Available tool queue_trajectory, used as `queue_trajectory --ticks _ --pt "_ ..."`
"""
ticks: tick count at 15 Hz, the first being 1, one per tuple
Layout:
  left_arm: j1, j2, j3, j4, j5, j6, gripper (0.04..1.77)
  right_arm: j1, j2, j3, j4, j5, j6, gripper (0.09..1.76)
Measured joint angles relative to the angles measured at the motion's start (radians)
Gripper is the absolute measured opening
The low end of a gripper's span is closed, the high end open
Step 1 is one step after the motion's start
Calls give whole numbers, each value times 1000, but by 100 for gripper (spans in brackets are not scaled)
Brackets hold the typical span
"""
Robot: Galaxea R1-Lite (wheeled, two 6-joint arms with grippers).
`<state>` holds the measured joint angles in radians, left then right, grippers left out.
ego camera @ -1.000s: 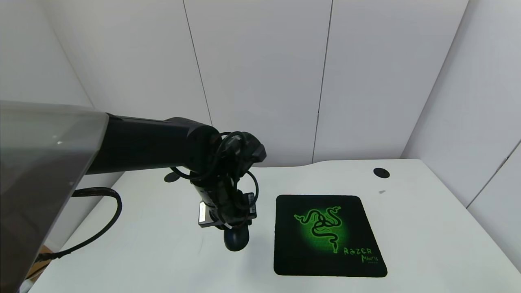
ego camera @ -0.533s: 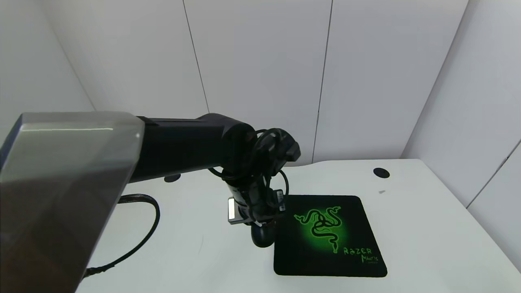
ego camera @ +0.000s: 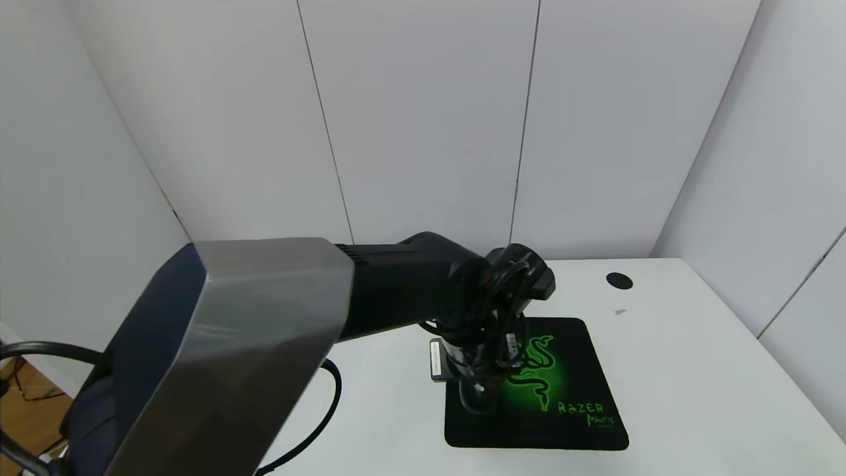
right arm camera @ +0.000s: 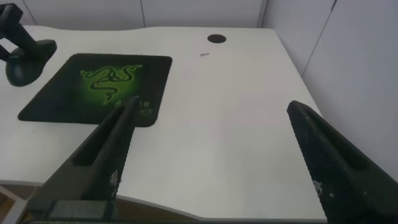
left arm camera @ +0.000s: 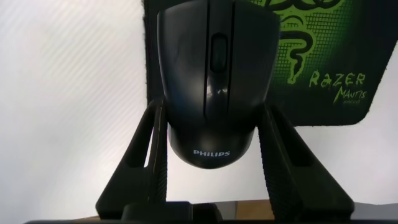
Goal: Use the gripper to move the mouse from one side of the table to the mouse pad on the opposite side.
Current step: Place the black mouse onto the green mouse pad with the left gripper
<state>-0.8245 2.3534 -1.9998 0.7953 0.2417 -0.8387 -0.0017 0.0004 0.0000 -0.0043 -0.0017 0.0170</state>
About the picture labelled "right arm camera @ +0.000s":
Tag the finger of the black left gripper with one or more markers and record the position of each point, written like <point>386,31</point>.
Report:
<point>3,53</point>
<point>18,34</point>

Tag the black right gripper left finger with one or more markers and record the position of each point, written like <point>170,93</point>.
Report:
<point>105,155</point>

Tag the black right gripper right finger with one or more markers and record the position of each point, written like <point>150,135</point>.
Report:
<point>342,168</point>

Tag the black computer mouse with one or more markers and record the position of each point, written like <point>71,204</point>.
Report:
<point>28,65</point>

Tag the black green Razer mouse pad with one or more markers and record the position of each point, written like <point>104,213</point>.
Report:
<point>62,99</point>

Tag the small grey scrap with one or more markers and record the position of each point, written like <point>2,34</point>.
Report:
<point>204,54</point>

